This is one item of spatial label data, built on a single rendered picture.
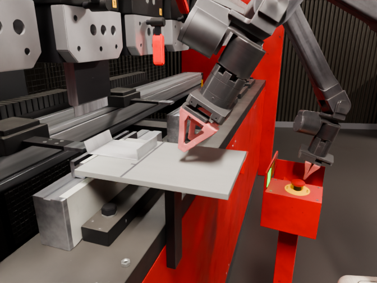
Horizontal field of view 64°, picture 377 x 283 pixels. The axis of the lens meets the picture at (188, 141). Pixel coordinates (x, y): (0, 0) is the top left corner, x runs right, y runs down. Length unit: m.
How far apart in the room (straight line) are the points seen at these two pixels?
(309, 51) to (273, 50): 1.68
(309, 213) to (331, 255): 1.14
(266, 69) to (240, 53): 2.18
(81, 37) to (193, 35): 0.17
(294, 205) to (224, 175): 0.47
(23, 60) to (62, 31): 0.09
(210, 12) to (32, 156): 0.55
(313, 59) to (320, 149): 0.27
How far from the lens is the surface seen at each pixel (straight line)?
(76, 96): 0.55
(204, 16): 0.46
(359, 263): 2.08
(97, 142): 0.63
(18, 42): 0.41
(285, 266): 1.15
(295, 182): 0.94
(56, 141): 0.69
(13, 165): 0.78
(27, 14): 0.43
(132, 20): 0.65
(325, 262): 2.00
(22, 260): 0.58
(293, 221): 0.96
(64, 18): 0.48
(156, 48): 0.67
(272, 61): 2.63
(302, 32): 0.95
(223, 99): 0.47
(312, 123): 0.95
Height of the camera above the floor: 1.21
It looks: 19 degrees down
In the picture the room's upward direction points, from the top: straight up
